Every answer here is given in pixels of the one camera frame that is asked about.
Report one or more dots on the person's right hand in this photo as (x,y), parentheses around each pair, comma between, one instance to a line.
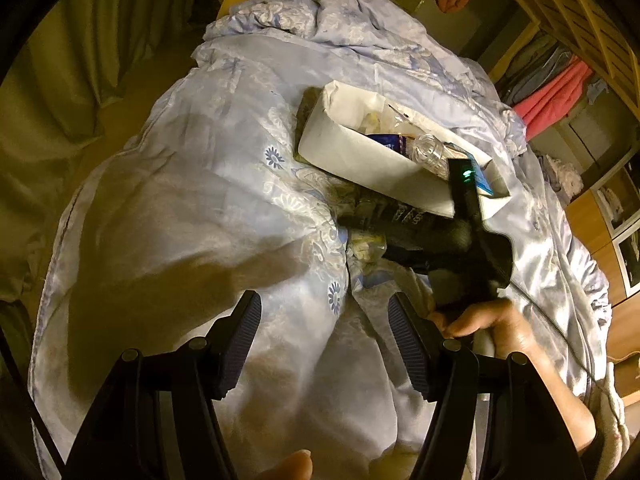
(495,325)

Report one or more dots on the wooden slatted bunk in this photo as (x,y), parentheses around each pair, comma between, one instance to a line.
(575,0)

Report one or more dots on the white plush cloth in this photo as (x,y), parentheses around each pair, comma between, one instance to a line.
(615,410)

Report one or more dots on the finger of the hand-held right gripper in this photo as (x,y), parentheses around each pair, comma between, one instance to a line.
(392,254)
(365,221)

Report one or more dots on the light blue white packet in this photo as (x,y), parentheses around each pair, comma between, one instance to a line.
(482,183)

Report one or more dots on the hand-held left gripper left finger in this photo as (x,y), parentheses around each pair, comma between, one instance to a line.
(242,347)

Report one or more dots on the pink hanging garment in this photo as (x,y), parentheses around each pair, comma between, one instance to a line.
(550,95)

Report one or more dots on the green curtain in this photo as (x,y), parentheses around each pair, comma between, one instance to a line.
(75,85)

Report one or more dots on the clear plastic bottle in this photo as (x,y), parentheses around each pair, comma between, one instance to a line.
(427,151)

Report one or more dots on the white paper bag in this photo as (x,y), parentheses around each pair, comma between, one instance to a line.
(350,145)

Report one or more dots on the person's left hand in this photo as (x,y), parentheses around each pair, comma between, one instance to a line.
(292,467)

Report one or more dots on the light blue floral blanket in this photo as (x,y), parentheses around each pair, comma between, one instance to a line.
(200,185)

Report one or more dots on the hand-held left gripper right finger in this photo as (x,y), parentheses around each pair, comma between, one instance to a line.
(410,347)

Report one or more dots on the grey hanging clothes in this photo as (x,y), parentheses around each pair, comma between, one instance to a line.
(535,60)

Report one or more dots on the person's right forearm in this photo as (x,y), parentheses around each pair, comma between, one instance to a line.
(560,400)

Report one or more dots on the wooden cabinet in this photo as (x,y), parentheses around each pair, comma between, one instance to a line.
(590,220)

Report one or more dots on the clear plastic bag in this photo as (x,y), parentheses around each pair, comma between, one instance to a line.
(385,120)

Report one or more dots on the clear wrapper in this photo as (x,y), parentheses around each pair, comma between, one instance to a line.
(365,252)

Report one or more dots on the dark blue packet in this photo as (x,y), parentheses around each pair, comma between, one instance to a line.
(387,141)

